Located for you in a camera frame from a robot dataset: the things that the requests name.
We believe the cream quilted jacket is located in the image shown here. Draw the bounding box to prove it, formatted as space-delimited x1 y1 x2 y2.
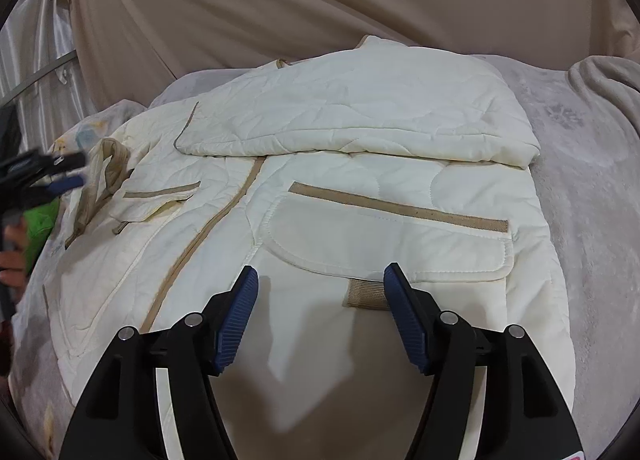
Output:
44 37 576 459

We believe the person's left hand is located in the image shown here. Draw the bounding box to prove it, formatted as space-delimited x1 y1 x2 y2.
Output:
0 218 28 293

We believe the bright green garment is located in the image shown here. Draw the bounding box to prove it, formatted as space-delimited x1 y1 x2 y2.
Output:
24 199 60 273

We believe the white sheer curtain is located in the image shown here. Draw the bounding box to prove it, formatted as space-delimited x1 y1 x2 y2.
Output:
1 0 96 149

